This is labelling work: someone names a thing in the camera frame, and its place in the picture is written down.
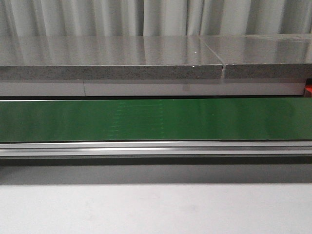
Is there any grey stone counter slab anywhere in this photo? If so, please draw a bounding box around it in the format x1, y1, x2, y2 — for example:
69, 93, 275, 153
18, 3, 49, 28
0, 36, 223, 80

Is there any white cabinet front panel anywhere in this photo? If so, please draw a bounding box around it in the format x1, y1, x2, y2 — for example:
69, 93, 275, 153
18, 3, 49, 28
0, 78, 306, 97

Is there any green conveyor belt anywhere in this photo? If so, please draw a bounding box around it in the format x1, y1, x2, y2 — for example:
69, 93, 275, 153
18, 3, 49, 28
0, 97, 312, 143

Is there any aluminium conveyor side rail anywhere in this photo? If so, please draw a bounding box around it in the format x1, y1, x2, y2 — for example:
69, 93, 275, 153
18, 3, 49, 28
0, 140, 312, 159

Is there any red object at edge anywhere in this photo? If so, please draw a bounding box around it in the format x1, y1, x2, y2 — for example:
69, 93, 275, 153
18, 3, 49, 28
304, 84, 312, 98

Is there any grey pleated curtain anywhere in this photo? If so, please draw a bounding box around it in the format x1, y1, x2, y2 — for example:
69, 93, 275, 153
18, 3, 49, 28
0, 0, 312, 36

